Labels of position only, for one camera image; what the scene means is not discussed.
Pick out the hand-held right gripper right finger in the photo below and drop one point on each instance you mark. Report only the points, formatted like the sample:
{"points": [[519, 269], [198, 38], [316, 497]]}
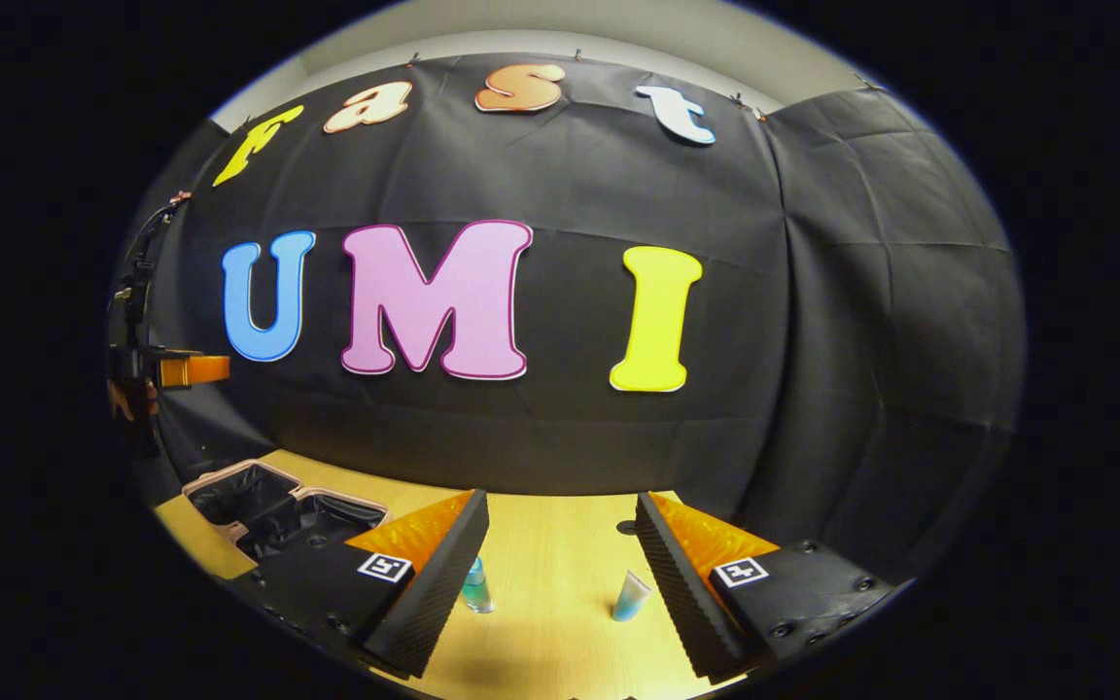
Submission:
{"points": [[672, 593]]}

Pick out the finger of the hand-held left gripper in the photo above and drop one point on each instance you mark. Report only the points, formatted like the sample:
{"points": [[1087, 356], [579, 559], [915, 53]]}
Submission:
{"points": [[192, 370]]}

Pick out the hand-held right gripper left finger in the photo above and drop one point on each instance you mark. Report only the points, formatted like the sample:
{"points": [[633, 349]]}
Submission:
{"points": [[438, 588]]}

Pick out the small blue bottle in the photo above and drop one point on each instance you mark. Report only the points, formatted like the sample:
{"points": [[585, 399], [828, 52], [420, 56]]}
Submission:
{"points": [[475, 588]]}

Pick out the light blue tube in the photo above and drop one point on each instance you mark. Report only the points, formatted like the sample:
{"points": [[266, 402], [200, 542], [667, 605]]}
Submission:
{"points": [[630, 598]]}

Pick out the pale pink suitcase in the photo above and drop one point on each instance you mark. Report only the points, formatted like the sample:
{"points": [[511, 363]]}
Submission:
{"points": [[259, 496]]}

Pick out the black backdrop cloth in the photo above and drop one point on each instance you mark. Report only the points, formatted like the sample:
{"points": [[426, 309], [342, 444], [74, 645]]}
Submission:
{"points": [[560, 165]]}

